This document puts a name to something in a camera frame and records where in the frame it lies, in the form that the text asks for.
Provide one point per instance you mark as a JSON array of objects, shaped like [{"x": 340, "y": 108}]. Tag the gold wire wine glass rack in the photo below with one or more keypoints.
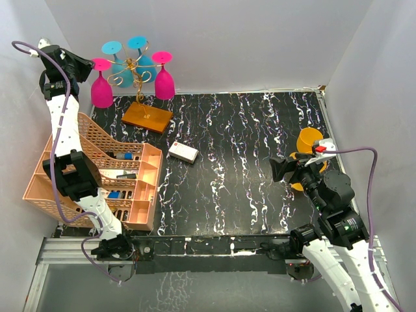
[{"x": 139, "y": 114}]

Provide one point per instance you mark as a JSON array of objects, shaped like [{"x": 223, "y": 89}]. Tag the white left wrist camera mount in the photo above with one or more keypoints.
[{"x": 43, "y": 48}]

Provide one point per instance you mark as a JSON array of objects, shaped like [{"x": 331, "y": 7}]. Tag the blue wine glass right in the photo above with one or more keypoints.
[{"x": 144, "y": 65}]

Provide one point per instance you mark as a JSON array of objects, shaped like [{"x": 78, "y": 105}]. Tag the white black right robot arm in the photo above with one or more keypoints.
[{"x": 340, "y": 245}]

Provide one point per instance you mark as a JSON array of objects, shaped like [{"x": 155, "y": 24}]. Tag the blue wine glass left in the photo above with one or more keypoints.
[{"x": 121, "y": 75}]

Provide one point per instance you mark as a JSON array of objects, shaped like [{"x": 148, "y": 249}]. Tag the yellow wine glass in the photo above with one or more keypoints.
[
  {"x": 298, "y": 187},
  {"x": 305, "y": 141}
]

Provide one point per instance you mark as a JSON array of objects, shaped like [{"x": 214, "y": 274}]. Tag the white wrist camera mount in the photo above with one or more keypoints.
[
  {"x": 43, "y": 48},
  {"x": 323, "y": 150}
]

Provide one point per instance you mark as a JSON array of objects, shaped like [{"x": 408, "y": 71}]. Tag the black metal front rail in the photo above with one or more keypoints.
[{"x": 158, "y": 254}]

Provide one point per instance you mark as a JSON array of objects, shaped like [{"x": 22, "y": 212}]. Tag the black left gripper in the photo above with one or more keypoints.
[{"x": 86, "y": 66}]

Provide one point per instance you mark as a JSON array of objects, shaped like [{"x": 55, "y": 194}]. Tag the pink wine glass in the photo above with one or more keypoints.
[
  {"x": 101, "y": 90},
  {"x": 164, "y": 82}
]

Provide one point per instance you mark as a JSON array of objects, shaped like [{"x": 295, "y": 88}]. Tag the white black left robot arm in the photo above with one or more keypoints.
[{"x": 70, "y": 169}]

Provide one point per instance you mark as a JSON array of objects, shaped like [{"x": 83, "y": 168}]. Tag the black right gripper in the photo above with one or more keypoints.
[{"x": 279, "y": 166}]

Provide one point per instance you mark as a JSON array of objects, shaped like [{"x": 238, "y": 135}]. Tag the pink plastic file organizer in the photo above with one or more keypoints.
[{"x": 135, "y": 207}]

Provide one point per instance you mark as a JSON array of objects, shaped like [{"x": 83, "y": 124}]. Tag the white red small box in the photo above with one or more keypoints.
[{"x": 183, "y": 152}]

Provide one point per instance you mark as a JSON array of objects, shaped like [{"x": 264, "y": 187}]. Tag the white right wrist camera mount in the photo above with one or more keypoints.
[{"x": 323, "y": 150}]

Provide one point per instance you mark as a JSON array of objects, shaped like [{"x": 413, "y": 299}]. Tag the blue wine glass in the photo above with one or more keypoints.
[
  {"x": 144, "y": 65},
  {"x": 121, "y": 75}
]

